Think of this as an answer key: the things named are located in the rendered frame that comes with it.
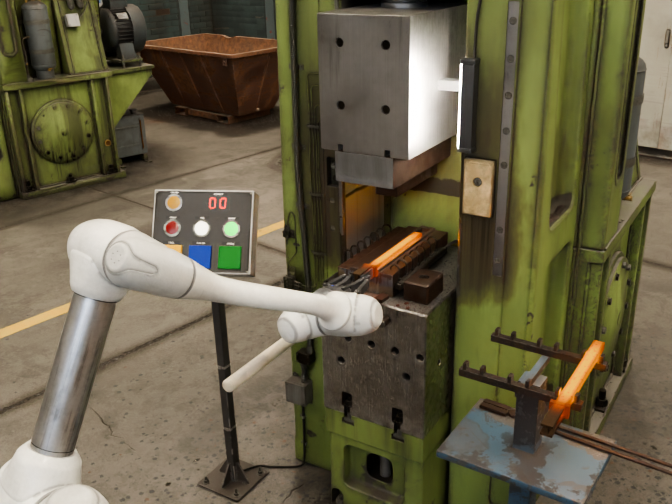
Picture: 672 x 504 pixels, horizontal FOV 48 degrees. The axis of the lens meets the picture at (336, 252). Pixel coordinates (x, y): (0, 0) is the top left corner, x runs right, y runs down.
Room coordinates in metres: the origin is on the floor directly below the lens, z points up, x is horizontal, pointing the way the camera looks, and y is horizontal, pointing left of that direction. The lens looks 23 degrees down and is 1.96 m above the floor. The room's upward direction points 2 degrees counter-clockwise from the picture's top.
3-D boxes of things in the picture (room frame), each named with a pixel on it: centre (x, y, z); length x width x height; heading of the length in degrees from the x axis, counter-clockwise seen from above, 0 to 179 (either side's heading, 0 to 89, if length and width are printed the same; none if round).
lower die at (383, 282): (2.37, -0.20, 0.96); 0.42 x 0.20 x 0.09; 148
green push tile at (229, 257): (2.28, 0.35, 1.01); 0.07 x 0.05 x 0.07; 83
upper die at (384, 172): (2.37, -0.20, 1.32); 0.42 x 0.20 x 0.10; 148
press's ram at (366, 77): (2.34, -0.24, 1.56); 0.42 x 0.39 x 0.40; 148
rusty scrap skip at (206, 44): (9.24, 1.35, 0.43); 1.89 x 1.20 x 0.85; 48
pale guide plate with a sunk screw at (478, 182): (2.13, -0.43, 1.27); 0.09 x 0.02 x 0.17; 58
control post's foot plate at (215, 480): (2.42, 0.43, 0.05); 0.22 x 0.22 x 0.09; 58
